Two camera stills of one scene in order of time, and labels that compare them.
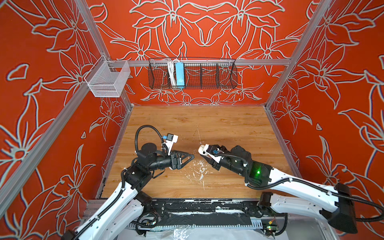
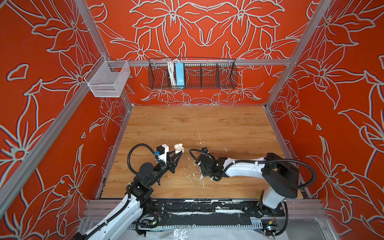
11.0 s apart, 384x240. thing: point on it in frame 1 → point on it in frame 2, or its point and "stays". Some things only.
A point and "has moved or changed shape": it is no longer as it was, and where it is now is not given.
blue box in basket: [180, 75] stays
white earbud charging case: [202, 149] has moved or changed shape
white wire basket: [108, 78] stays
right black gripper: [215, 164] → [203, 173]
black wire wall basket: [202, 73] stays
